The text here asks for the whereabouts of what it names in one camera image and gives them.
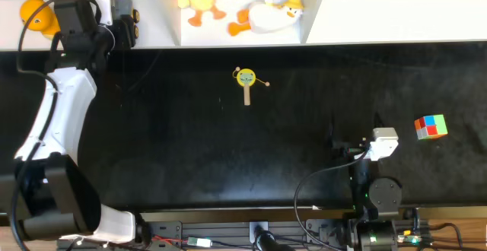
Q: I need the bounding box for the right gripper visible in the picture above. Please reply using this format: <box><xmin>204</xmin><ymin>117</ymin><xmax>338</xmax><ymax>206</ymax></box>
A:
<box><xmin>323</xmin><ymin>112</ymin><xmax>385</xmax><ymax>160</ymax></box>

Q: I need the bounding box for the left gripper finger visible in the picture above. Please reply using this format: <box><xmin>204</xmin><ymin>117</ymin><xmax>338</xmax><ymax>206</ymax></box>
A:
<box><xmin>113</xmin><ymin>14</ymin><xmax>138</xmax><ymax>49</ymax></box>

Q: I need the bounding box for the grey and yellow toy truck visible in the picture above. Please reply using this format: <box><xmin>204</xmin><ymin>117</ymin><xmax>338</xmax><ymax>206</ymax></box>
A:
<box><xmin>113</xmin><ymin>0</ymin><xmax>141</xmax><ymax>39</ymax></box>

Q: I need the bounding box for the many-coloured puzzle cube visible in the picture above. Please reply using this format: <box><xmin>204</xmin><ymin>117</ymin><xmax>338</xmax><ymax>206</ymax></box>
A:
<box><xmin>413</xmin><ymin>114</ymin><xmax>449</xmax><ymax>141</ymax></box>

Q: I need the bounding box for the orange rubber dinosaur toy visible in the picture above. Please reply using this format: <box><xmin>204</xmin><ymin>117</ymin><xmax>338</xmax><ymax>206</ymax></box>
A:
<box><xmin>19</xmin><ymin>0</ymin><xmax>62</xmax><ymax>41</ymax></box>

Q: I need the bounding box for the yellow rattle drum toy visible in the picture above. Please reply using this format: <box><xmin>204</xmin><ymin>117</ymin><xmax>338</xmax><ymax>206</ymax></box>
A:
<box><xmin>231</xmin><ymin>66</ymin><xmax>271</xmax><ymax>106</ymax></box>

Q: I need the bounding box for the yellow plush duck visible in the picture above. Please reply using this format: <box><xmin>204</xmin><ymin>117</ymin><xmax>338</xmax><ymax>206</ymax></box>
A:
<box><xmin>177</xmin><ymin>0</ymin><xmax>228</xmax><ymax>27</ymax></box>

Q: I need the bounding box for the white shelf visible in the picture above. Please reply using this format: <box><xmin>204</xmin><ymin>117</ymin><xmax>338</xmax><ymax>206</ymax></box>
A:
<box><xmin>0</xmin><ymin>0</ymin><xmax>487</xmax><ymax>51</ymax></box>

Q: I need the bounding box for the white plush duck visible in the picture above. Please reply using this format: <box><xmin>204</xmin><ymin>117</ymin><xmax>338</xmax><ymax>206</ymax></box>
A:
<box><xmin>227</xmin><ymin>0</ymin><xmax>305</xmax><ymax>37</ymax></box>

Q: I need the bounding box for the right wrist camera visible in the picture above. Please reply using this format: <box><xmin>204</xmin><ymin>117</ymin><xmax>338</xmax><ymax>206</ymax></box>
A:
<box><xmin>355</xmin><ymin>127</ymin><xmax>399</xmax><ymax>162</ymax></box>

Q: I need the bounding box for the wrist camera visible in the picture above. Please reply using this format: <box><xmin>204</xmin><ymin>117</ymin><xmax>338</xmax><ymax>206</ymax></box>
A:
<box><xmin>355</xmin><ymin>127</ymin><xmax>399</xmax><ymax>162</ymax></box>
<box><xmin>77</xmin><ymin>0</ymin><xmax>114</xmax><ymax>27</ymax></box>

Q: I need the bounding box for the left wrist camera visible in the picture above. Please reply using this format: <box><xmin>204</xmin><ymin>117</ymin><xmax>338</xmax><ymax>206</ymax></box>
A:
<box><xmin>77</xmin><ymin>0</ymin><xmax>114</xmax><ymax>27</ymax></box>

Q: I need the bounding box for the black cable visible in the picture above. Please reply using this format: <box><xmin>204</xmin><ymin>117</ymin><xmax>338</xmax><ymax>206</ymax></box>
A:
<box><xmin>293</xmin><ymin>148</ymin><xmax>371</xmax><ymax>251</ymax></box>
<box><xmin>10</xmin><ymin>0</ymin><xmax>83</xmax><ymax>251</ymax></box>

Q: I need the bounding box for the mounting rail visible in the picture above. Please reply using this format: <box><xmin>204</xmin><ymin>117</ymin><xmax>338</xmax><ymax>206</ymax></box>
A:
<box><xmin>56</xmin><ymin>216</ymin><xmax>465</xmax><ymax>251</ymax></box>

